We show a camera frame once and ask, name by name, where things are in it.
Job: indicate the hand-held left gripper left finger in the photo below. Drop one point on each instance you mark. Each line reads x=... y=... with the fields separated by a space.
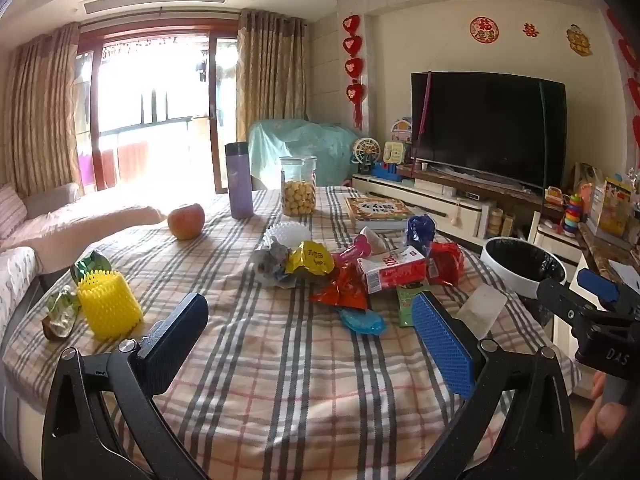
x=175 y=340

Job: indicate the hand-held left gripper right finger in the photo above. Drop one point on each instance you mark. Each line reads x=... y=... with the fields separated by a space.
x=445 y=345

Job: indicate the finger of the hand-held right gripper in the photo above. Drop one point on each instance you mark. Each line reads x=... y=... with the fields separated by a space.
x=597 y=284
x=562 y=300

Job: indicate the white round bin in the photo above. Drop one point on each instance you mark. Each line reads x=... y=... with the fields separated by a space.
x=500 y=272

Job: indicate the red and white carton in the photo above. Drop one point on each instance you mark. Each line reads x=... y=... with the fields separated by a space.
x=390 y=270

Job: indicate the white paper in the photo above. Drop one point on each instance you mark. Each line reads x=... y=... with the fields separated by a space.
x=270 y=260

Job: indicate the yellow snack packet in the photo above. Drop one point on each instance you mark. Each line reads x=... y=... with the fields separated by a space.
x=312 y=259

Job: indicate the white paper cupcake liner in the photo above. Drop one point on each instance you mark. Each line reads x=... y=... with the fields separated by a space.
x=292 y=232

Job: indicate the person's right hand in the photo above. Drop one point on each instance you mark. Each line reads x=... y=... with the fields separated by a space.
x=607 y=420

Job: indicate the marble side counter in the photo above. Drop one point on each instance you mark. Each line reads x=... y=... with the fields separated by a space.
x=600 y=255

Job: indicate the white envelope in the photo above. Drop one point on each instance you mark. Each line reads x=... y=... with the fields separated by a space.
x=625 y=272

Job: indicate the clear plastic bag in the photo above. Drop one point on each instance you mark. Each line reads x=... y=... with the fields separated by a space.
x=480 y=310

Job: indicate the green flat packet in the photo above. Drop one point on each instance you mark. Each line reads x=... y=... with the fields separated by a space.
x=407 y=305

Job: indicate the yellow foam fruit net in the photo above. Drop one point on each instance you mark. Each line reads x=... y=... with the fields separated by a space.
x=110 y=305

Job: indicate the yellow printed box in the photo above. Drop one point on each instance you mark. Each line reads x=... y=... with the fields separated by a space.
x=612 y=210

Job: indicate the red plastic packet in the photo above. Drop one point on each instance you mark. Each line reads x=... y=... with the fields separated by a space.
x=445 y=262

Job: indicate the teal plastic wrapper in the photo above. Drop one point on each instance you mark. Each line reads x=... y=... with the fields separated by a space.
x=365 y=321

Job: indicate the red toy cash register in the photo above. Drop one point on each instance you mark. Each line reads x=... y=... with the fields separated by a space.
x=553 y=195

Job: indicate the beige bag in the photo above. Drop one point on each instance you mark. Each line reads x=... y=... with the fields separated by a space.
x=586 y=177

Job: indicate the plaid blanket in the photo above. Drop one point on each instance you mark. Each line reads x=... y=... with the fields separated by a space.
x=280 y=375

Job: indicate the red foil wrapper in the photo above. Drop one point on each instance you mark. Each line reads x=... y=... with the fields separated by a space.
x=345 y=290

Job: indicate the blue plastic wrapper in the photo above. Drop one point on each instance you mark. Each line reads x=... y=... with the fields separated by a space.
x=419 y=230

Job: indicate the green crumpled wrapper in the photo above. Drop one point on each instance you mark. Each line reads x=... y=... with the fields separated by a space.
x=60 y=312

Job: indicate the red apple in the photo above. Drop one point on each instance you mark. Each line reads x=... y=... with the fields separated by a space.
x=186 y=221

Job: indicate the pink bone-shaped wrapper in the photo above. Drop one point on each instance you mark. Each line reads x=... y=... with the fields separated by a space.
x=355 y=252

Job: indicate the pink plastic spoon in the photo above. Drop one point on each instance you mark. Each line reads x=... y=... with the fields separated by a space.
x=455 y=215

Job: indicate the green stick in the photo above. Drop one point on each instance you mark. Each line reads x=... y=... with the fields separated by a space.
x=544 y=145

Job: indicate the orange children's book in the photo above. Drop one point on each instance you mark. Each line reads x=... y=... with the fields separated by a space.
x=377 y=208

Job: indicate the white television cabinet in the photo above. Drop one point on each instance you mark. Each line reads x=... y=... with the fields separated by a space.
x=415 y=195

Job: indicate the pink covered sofa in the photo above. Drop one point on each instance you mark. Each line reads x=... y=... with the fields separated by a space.
x=75 y=220

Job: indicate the purple thermos bottle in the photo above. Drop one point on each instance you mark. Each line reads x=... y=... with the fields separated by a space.
x=240 y=185

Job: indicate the blue toy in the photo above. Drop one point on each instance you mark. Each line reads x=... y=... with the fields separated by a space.
x=385 y=171

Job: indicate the clear jar of cookies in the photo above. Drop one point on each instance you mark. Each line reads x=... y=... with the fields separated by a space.
x=298 y=195

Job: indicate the black television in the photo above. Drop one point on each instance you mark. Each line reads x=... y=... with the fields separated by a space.
x=485 y=125

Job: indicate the green toy phone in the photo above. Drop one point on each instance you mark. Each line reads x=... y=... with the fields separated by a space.
x=393 y=152

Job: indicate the toy ferris wheel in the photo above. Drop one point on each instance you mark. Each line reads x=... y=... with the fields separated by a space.
x=365 y=152

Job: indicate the house-shaped toy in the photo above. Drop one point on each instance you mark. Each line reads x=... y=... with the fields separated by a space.
x=401 y=130

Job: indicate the wooden sliding glass door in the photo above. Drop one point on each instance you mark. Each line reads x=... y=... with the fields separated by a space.
x=215 y=110

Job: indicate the red heart hanging decoration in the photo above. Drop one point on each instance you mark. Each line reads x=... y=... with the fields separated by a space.
x=631 y=52
x=353 y=47

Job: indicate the pink stick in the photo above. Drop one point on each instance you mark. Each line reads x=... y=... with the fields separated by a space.
x=425 y=110

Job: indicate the teal dust cover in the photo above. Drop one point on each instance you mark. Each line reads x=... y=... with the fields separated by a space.
x=310 y=145

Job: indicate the beige patterned curtain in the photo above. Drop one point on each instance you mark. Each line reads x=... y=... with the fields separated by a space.
x=270 y=75
x=40 y=110

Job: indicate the ceiling air vent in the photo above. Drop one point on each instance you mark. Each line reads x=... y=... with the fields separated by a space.
x=155 y=2

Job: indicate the cartoon figure wall decal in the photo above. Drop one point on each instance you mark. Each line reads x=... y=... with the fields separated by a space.
x=579 y=40

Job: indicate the red character wall decal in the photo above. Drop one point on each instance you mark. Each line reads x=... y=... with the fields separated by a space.
x=531 y=30

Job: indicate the round red wall decal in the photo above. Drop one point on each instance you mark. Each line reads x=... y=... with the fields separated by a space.
x=484 y=28

